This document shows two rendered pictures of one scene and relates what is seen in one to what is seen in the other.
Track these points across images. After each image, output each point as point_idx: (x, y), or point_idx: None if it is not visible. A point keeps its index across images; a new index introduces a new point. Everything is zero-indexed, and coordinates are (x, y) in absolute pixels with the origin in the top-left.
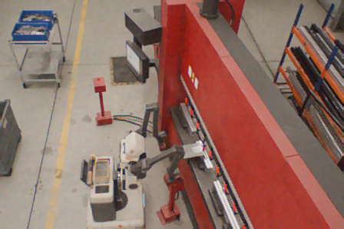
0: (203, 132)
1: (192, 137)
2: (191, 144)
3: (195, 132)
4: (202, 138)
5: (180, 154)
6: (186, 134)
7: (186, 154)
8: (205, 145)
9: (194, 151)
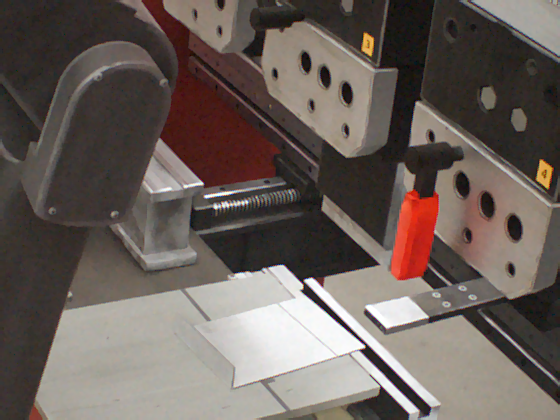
0: (358, 7)
1: (162, 283)
2: (179, 291)
3: (189, 222)
4: (351, 116)
5: (51, 68)
6: (97, 260)
7: (134, 407)
8: (446, 150)
9: (243, 366)
